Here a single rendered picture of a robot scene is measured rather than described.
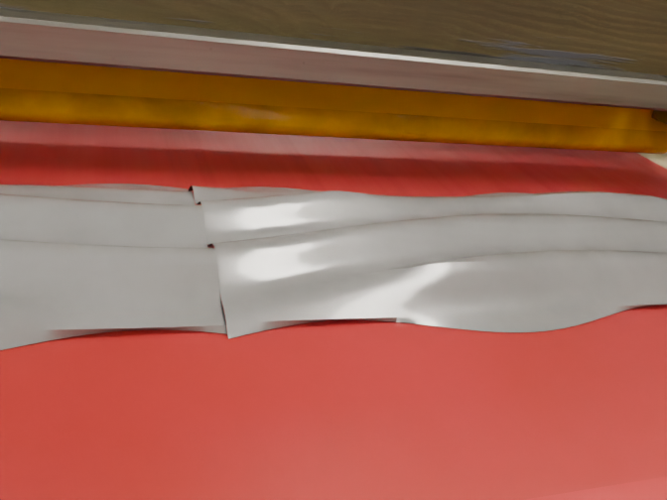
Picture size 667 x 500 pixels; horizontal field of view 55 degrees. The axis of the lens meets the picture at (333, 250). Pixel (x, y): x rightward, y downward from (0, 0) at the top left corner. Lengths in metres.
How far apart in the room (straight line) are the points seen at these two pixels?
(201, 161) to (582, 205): 0.12
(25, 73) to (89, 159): 0.03
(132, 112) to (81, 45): 0.04
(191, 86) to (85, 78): 0.03
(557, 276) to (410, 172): 0.08
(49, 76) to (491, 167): 0.15
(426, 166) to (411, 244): 0.08
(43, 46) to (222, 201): 0.06
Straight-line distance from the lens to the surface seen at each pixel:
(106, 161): 0.20
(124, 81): 0.21
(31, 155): 0.21
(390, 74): 0.20
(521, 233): 0.18
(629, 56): 0.27
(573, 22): 0.25
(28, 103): 0.21
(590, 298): 0.17
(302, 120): 0.22
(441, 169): 0.24
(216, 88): 0.21
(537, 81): 0.23
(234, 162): 0.21
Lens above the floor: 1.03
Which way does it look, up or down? 27 degrees down
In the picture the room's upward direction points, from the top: 10 degrees clockwise
